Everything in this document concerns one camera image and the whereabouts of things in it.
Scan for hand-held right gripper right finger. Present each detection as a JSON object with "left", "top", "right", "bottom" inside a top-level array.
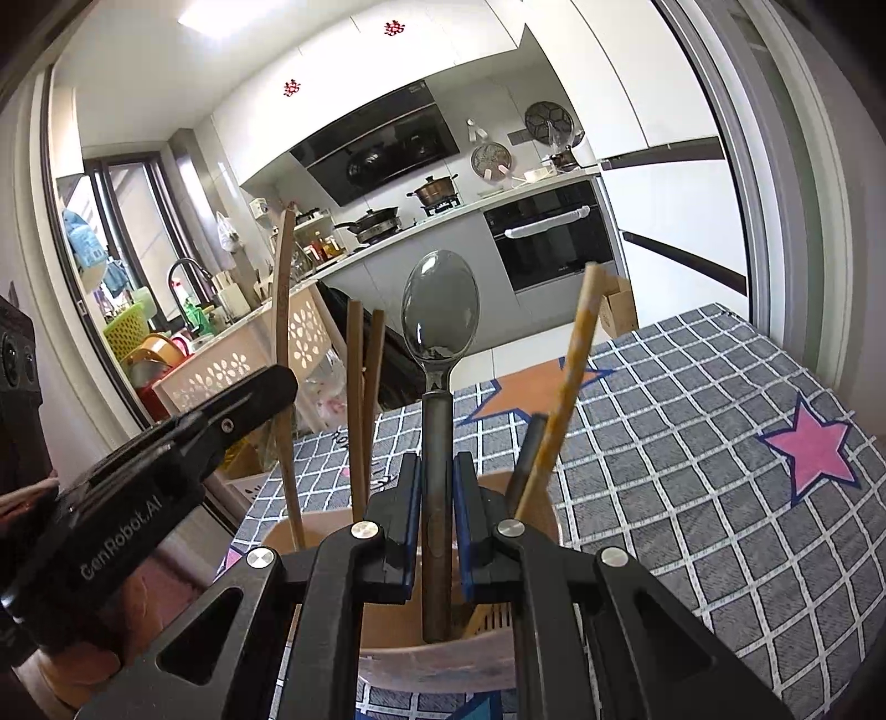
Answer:
[{"left": 453, "top": 451, "right": 797, "bottom": 720}]

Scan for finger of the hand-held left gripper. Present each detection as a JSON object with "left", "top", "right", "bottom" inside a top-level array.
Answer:
[{"left": 148, "top": 363, "right": 300, "bottom": 479}]

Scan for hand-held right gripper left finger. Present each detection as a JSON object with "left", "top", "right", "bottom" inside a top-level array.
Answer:
[{"left": 76, "top": 453, "right": 425, "bottom": 720}]

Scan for pink plastic utensil holder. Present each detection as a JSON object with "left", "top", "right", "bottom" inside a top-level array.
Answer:
[{"left": 261, "top": 474, "right": 560, "bottom": 693}]

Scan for light bamboo chopstick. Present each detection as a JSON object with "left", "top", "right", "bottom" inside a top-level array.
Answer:
[{"left": 513, "top": 263, "right": 608, "bottom": 522}]

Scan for metal spoon with dark handle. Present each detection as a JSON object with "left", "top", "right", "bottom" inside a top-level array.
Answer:
[{"left": 401, "top": 249, "right": 481, "bottom": 644}]

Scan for person's left hand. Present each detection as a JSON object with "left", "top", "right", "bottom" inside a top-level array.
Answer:
[{"left": 38, "top": 554, "right": 177, "bottom": 707}]

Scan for beige plastic kitchen cart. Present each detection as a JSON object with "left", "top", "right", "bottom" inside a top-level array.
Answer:
[{"left": 151, "top": 280, "right": 347, "bottom": 444}]

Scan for orange bowl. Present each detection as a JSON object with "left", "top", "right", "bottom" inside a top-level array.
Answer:
[{"left": 121, "top": 332, "right": 191, "bottom": 368}]

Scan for green plastic basket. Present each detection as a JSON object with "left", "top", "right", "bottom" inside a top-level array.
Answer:
[{"left": 104, "top": 308, "right": 163, "bottom": 361}]

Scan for black cloth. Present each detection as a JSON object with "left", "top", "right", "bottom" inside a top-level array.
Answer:
[{"left": 320, "top": 282, "right": 425, "bottom": 411}]

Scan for black kitchen faucet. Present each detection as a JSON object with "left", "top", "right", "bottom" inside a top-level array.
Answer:
[{"left": 166, "top": 258, "right": 217, "bottom": 326}]

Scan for grey kitchen counter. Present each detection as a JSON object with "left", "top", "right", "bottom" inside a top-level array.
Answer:
[{"left": 311, "top": 169, "right": 603, "bottom": 347}]

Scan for grey checked tablecloth with stars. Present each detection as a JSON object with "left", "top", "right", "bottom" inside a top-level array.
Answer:
[{"left": 214, "top": 302, "right": 886, "bottom": 720}]

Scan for black wok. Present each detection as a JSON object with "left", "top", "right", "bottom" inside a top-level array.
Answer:
[{"left": 332, "top": 205, "right": 404, "bottom": 243}]

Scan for cardboard box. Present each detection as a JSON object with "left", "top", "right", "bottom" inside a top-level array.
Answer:
[{"left": 596, "top": 273, "right": 639, "bottom": 340}]

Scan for black range hood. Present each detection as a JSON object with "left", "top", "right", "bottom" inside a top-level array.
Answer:
[{"left": 289, "top": 79, "right": 461, "bottom": 207}]

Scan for steel cooking pot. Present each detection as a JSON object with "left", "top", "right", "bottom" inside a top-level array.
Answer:
[{"left": 406, "top": 173, "right": 461, "bottom": 207}]

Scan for black built-in oven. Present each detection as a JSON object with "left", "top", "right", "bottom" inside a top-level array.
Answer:
[{"left": 482, "top": 181, "right": 617, "bottom": 293}]

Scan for white upper kitchen cabinets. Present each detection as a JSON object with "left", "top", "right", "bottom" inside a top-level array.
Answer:
[{"left": 211, "top": 0, "right": 527, "bottom": 188}]

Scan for round light steamer rack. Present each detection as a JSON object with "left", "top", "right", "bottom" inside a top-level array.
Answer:
[{"left": 471, "top": 142, "right": 513, "bottom": 179}]

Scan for white refrigerator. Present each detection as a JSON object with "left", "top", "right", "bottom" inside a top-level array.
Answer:
[{"left": 516, "top": 20, "right": 752, "bottom": 330}]

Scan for round dark steamer rack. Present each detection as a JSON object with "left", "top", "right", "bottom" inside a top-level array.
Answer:
[{"left": 524, "top": 100, "right": 577, "bottom": 143}]

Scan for sliding glass door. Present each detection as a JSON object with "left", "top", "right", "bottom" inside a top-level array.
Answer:
[{"left": 651, "top": 0, "right": 852, "bottom": 416}]

